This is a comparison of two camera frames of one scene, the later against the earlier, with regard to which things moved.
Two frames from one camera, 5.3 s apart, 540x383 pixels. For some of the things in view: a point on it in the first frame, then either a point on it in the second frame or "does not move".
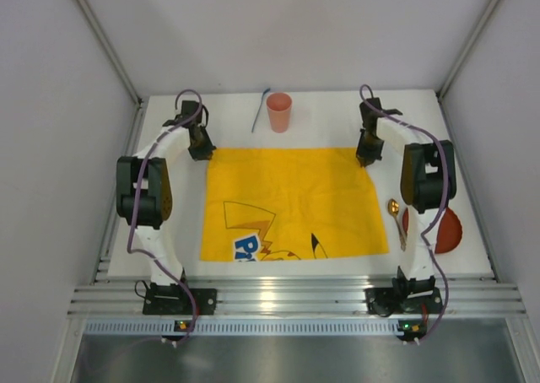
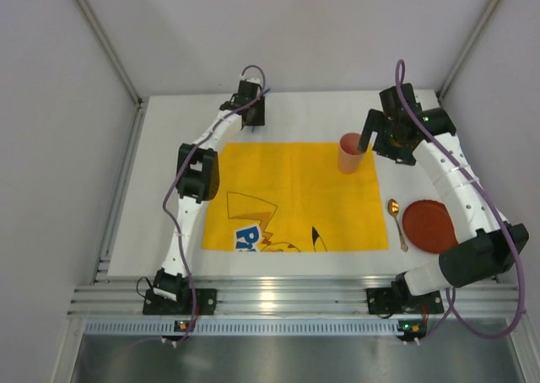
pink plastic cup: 278,105 → 350,158
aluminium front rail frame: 463,297 does not move
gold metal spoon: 393,209 does not move
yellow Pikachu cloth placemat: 263,204 does not move
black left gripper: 202,149 → 254,115
